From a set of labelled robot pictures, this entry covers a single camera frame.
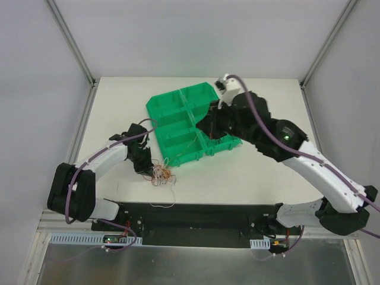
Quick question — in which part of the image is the orange wire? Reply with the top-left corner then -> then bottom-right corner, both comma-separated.
175,131 -> 202,157

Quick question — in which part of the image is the coloured wire bundle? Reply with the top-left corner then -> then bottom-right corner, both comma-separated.
141,158 -> 180,188

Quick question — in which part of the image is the white wire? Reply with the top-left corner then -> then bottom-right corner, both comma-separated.
150,178 -> 178,208

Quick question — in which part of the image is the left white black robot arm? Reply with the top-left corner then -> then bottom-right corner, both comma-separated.
47,123 -> 153,231

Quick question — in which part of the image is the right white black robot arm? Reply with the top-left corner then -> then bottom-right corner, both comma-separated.
196,93 -> 378,236

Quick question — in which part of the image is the green plastic bin right column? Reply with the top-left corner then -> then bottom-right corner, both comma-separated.
180,83 -> 242,156

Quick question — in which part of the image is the green plastic bin column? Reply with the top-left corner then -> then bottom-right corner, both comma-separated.
180,83 -> 242,156
146,90 -> 204,167

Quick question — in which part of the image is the green plastic bin left column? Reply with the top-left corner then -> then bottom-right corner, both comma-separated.
146,90 -> 204,167

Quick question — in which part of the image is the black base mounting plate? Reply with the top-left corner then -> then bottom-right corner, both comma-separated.
91,202 -> 300,248

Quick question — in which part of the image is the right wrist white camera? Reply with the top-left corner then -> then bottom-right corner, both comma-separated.
215,74 -> 241,109

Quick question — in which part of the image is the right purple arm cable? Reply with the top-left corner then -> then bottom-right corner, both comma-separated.
228,74 -> 380,238

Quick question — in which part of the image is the aluminium frame rail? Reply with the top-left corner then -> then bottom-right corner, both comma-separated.
37,208 -> 99,233

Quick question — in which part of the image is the left white cable duct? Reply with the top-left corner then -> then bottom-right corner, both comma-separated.
50,233 -> 143,246

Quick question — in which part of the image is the white cable duct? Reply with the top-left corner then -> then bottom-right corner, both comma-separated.
249,237 -> 271,250
50,233 -> 143,246

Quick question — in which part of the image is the right white cable duct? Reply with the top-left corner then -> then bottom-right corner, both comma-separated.
249,237 -> 271,250

